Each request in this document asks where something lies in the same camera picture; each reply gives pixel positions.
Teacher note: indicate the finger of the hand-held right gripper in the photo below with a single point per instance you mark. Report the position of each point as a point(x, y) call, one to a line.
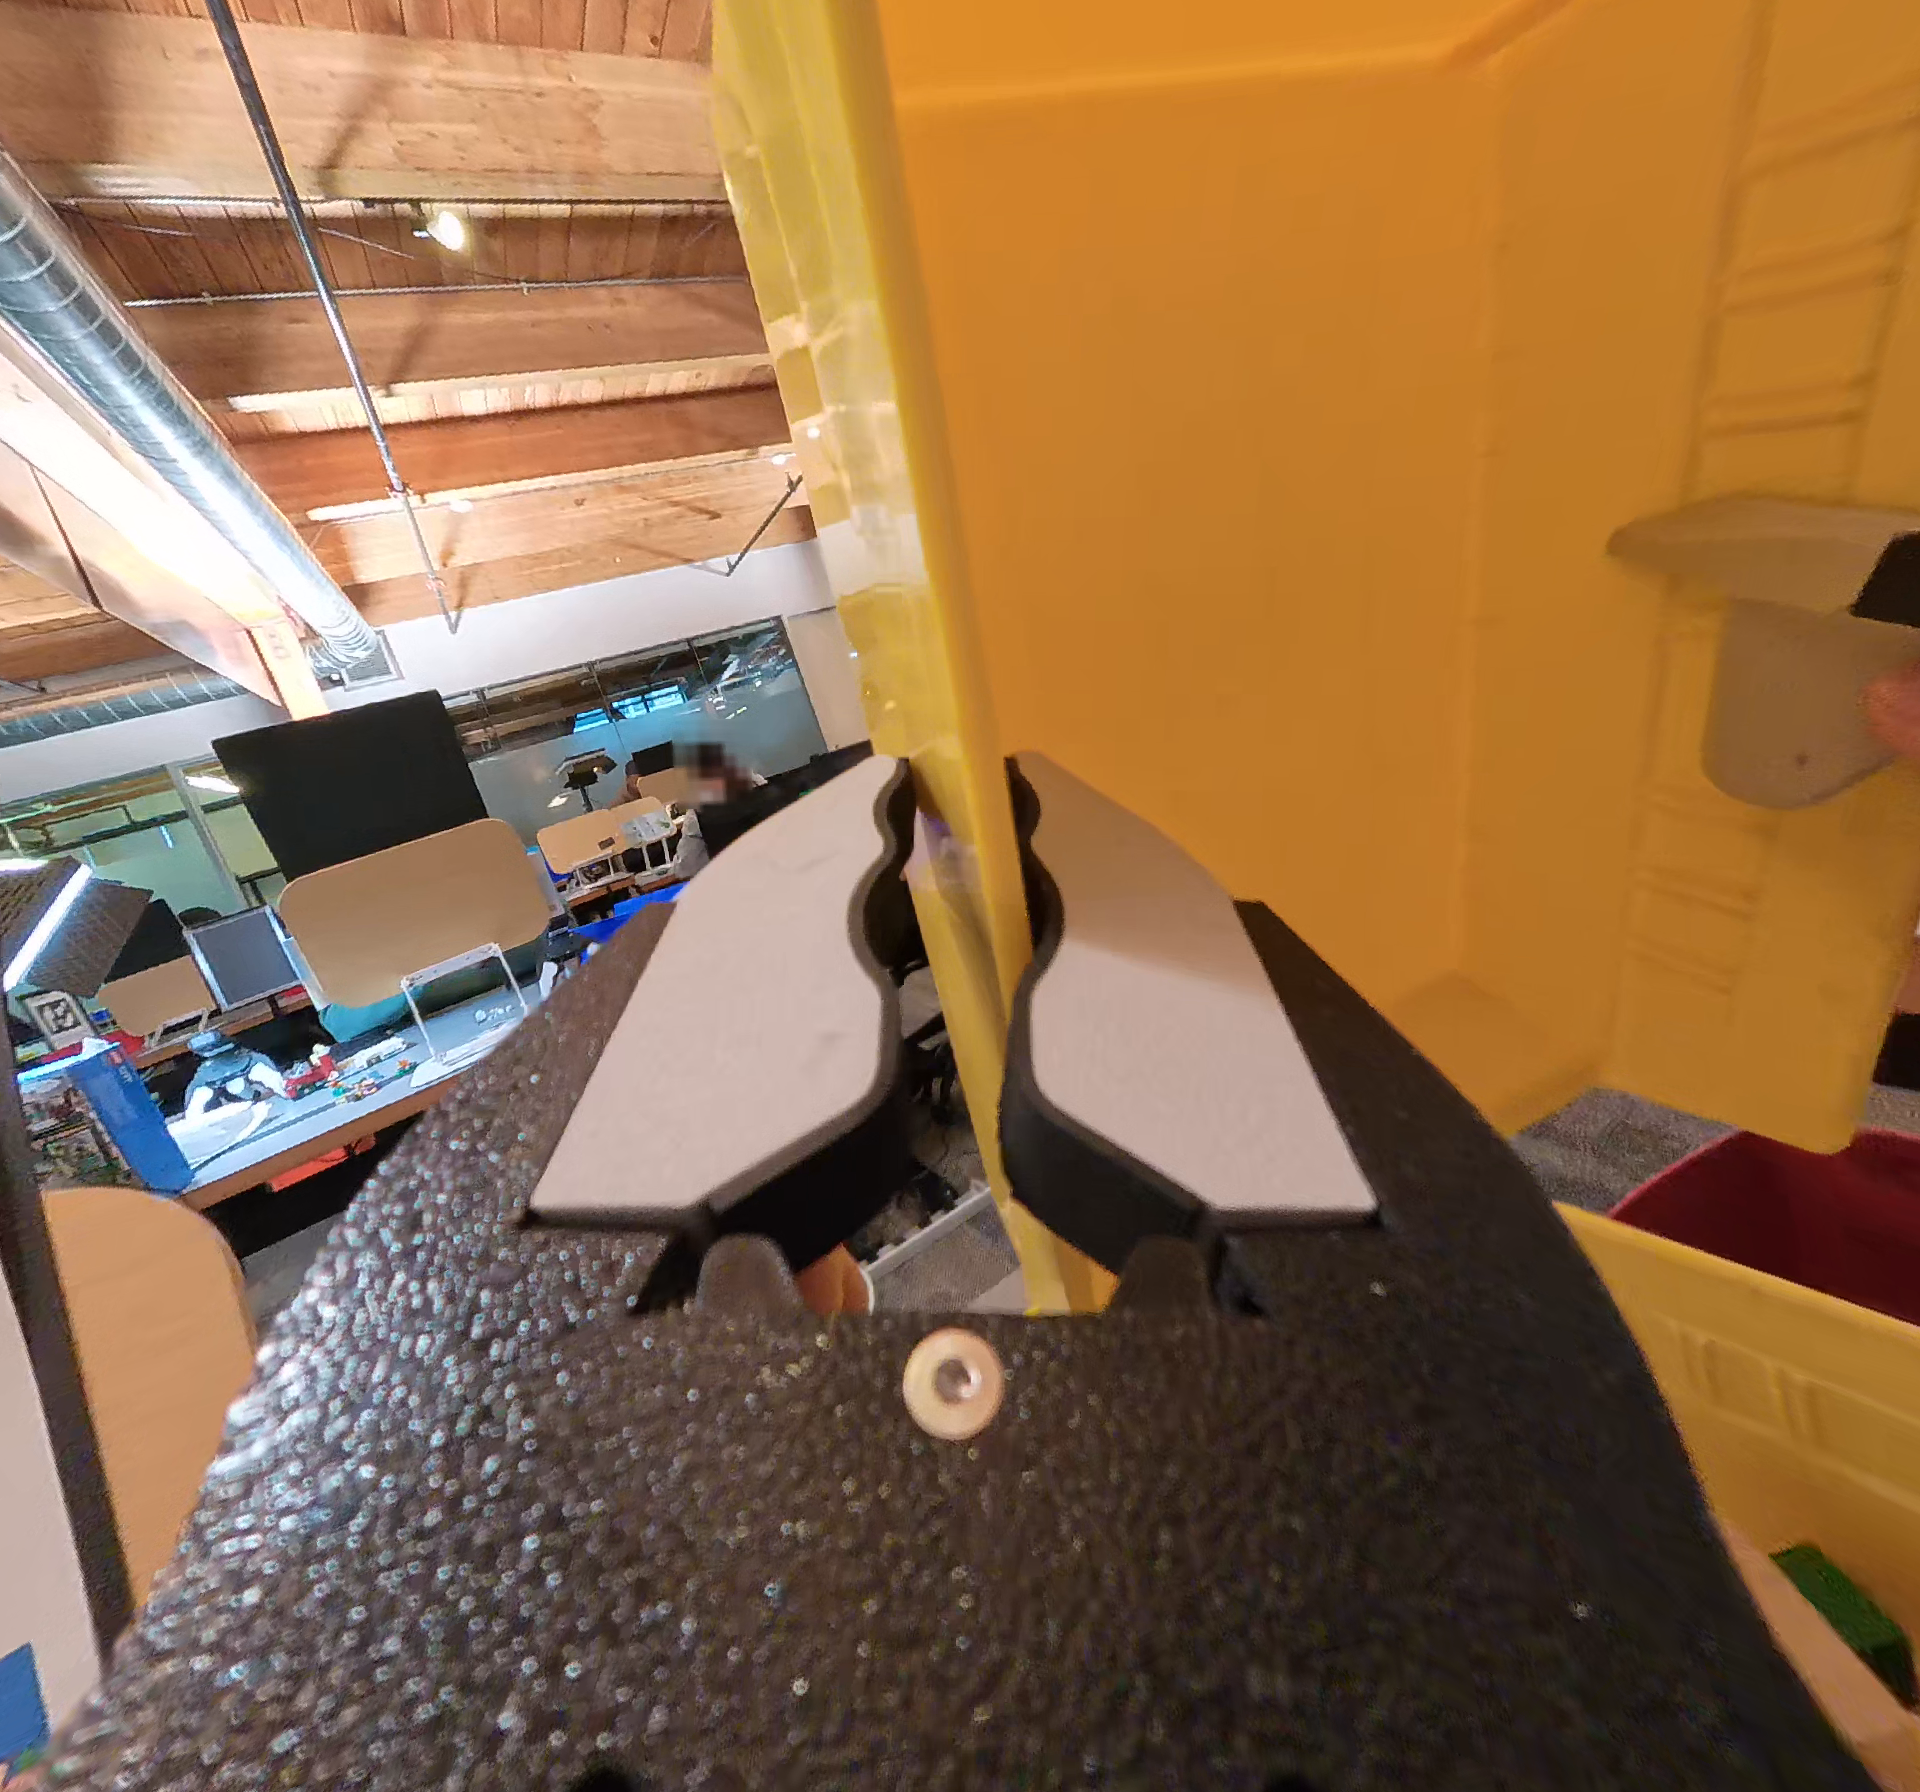
point(1780, 696)

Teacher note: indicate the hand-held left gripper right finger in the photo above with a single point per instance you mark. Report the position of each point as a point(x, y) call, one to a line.
point(1170, 1041)

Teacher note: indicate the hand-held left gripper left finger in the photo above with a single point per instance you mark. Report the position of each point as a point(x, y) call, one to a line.
point(737, 1010)

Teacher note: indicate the pale yellow plastic box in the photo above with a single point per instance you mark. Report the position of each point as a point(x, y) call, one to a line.
point(1726, 1355)

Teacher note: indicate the green block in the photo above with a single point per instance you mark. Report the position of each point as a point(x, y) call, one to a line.
point(1846, 1615)

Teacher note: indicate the blue cardboard box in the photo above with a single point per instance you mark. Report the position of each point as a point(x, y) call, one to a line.
point(132, 1116)

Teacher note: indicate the large wooden board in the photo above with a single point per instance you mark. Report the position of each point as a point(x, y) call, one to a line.
point(405, 907)

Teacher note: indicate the cluttered work table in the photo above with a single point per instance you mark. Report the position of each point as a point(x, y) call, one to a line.
point(299, 1126)

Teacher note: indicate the black backdrop panel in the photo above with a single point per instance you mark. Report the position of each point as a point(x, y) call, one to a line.
point(337, 786)

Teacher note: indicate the computer monitor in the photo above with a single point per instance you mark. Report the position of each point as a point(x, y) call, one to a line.
point(242, 958)

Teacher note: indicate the dark red plastic bin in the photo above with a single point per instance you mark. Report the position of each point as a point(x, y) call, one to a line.
point(1787, 1208)

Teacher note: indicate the small wooden board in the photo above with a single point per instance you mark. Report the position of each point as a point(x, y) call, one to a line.
point(149, 994)

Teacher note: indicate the studio light panel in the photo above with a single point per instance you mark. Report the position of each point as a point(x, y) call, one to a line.
point(67, 917)

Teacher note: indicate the rounded wooden board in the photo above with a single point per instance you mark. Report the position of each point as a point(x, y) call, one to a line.
point(149, 1355)

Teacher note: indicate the black stand pole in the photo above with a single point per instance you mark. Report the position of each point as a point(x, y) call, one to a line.
point(58, 1374)

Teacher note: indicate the metal ceiling pipe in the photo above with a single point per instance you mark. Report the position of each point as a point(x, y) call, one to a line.
point(324, 275)

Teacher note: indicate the silver air duct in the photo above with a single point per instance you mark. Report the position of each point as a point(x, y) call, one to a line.
point(149, 397)

